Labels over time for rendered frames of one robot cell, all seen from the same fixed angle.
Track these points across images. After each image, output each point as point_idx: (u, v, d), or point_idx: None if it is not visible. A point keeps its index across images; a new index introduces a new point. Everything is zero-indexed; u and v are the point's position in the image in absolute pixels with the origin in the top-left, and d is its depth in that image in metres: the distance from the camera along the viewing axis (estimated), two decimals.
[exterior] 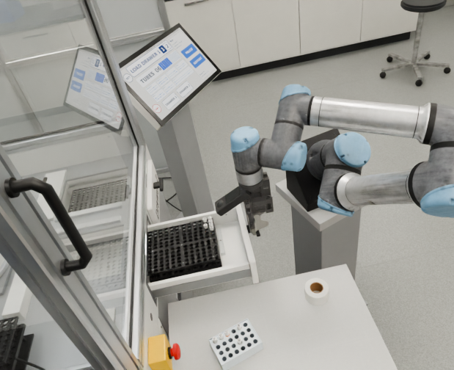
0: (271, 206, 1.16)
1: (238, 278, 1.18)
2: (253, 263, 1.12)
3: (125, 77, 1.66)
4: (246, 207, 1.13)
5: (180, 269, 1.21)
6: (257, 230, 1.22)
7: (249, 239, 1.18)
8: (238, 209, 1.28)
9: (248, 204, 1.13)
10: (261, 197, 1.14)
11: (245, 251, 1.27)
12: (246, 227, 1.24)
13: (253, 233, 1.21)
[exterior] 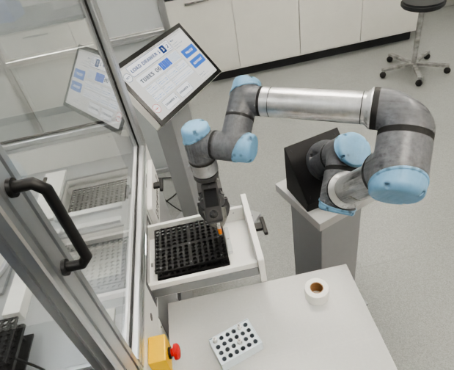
0: None
1: (246, 277, 1.19)
2: (262, 260, 1.12)
3: (125, 77, 1.66)
4: (223, 194, 1.13)
5: (188, 268, 1.21)
6: (265, 229, 1.22)
7: (257, 238, 1.18)
8: (245, 208, 1.28)
9: (221, 191, 1.14)
10: (214, 181, 1.16)
11: (252, 249, 1.27)
12: (254, 225, 1.24)
13: (226, 220, 1.21)
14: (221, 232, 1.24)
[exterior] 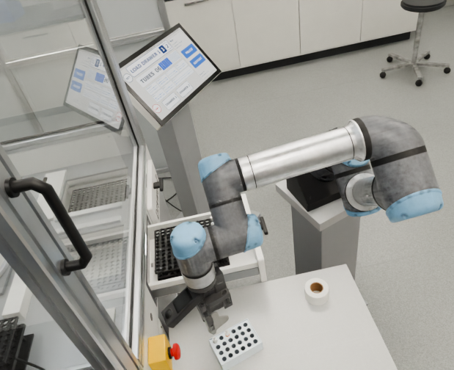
0: (229, 299, 0.98)
1: (246, 277, 1.19)
2: (262, 260, 1.12)
3: (125, 77, 1.66)
4: (202, 310, 0.94)
5: None
6: (265, 229, 1.22)
7: None
8: (245, 208, 1.28)
9: (203, 307, 0.94)
10: (216, 293, 0.96)
11: (252, 249, 1.27)
12: None
13: (213, 333, 1.01)
14: None
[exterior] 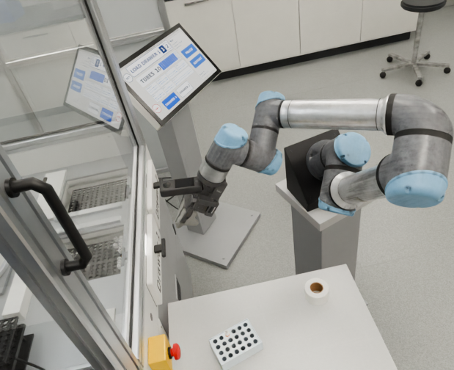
0: (211, 211, 1.14)
1: None
2: (151, 285, 1.12)
3: (125, 77, 1.66)
4: (192, 200, 1.09)
5: None
6: (163, 251, 1.22)
7: (152, 261, 1.17)
8: (147, 229, 1.28)
9: (195, 198, 1.09)
10: (209, 197, 1.11)
11: None
12: (154, 247, 1.24)
13: (179, 226, 1.16)
14: None
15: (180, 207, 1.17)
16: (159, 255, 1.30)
